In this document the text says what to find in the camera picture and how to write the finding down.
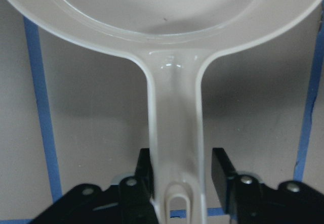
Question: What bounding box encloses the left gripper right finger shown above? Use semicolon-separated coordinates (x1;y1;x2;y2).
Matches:
211;148;262;223

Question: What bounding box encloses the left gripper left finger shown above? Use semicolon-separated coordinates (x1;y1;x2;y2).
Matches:
118;148;158;223

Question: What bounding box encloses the beige plastic dustpan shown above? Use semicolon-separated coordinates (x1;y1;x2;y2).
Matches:
8;0;322;223

